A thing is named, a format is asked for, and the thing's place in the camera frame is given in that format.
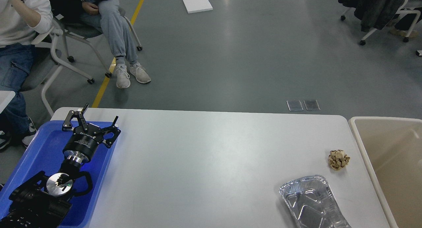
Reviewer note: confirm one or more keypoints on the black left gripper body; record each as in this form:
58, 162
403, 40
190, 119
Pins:
84, 142

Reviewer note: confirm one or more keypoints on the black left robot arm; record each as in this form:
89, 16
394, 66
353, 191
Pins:
58, 179

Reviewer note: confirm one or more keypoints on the blue plastic tray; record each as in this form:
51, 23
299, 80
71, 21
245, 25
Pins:
45, 154

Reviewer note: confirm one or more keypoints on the white office chair near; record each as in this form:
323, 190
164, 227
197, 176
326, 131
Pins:
48, 64

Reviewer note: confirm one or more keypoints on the white office chair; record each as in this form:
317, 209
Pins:
48, 64
81, 32

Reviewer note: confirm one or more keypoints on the white side table corner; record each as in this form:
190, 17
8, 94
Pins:
5, 99

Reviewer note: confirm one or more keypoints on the white office chair far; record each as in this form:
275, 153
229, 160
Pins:
81, 32

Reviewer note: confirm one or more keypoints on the person in grey trousers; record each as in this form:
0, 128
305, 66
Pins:
104, 15

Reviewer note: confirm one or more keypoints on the person in white sweater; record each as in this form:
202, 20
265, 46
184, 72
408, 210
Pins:
20, 21

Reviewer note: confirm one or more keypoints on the left floor socket plate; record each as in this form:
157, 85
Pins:
294, 105

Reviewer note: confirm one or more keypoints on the floor socket plate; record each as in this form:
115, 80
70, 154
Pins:
312, 105
294, 105

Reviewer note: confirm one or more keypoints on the right floor socket plate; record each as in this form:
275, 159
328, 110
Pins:
312, 105

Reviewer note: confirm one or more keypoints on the aluminium foil tray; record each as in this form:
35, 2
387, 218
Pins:
312, 203

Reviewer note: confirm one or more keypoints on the crumpled brown paper ball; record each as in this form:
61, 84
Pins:
338, 159

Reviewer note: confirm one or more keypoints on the beige plastic bin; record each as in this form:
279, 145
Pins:
392, 152

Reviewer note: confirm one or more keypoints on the chair with dark jacket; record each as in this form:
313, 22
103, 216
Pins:
375, 14

